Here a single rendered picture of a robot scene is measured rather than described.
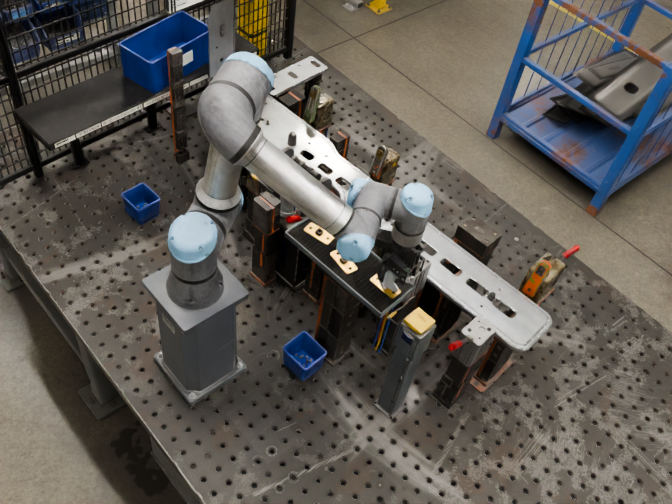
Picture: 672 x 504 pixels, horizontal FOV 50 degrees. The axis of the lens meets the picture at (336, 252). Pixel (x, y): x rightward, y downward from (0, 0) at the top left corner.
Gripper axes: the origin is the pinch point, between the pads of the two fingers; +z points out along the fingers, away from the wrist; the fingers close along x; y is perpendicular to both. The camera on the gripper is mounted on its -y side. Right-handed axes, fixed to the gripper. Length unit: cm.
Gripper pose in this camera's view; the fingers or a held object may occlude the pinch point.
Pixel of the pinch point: (386, 281)
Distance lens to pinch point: 189.8
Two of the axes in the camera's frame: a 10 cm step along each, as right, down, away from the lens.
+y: 7.0, 6.0, -4.0
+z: -1.1, 6.4, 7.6
